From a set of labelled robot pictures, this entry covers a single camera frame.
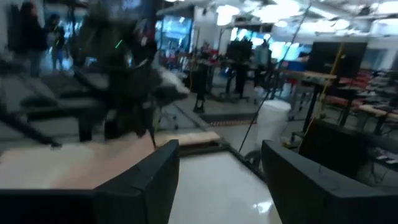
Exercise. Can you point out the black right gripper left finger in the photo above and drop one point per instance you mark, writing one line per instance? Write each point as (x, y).
(140, 189)

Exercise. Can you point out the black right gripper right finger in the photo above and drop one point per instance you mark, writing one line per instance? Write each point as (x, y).
(311, 193)

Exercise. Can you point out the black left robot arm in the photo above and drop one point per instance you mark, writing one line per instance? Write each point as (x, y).
(130, 77)

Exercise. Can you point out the light wooden shelf board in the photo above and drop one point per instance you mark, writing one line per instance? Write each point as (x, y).
(62, 165)

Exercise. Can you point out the large black box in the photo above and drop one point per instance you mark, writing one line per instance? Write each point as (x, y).
(335, 146)

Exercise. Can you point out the white cylindrical bin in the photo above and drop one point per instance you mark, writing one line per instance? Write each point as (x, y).
(272, 121)

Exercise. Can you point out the wooden top work table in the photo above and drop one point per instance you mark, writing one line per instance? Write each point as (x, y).
(377, 112)
(311, 76)

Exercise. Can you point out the black yellow floor mat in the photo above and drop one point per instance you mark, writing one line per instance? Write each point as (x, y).
(230, 119)

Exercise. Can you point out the black tripod stand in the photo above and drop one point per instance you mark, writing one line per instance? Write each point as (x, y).
(200, 84)

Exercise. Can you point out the black monitor screen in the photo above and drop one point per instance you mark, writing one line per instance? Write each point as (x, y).
(337, 59)

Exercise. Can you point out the person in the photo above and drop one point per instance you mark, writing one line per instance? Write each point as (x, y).
(56, 40)
(261, 59)

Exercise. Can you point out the black slanted frame bar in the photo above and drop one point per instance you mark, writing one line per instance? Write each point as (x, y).
(25, 127)

